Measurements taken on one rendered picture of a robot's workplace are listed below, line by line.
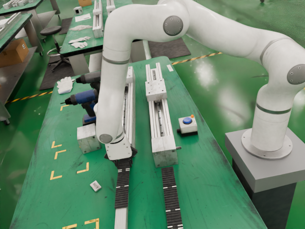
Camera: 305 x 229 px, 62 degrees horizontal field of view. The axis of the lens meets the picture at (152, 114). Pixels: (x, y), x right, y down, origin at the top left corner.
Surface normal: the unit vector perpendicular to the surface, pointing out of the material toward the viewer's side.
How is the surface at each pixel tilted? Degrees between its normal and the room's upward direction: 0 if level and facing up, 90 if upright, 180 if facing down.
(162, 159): 90
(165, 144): 0
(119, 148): 90
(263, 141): 87
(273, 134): 88
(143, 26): 82
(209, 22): 45
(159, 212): 0
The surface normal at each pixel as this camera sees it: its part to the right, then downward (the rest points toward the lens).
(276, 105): -0.35, 0.60
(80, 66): 0.16, 0.56
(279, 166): -0.10, -0.82
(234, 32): 0.17, 0.06
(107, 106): 0.13, -0.16
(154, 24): -0.64, 0.41
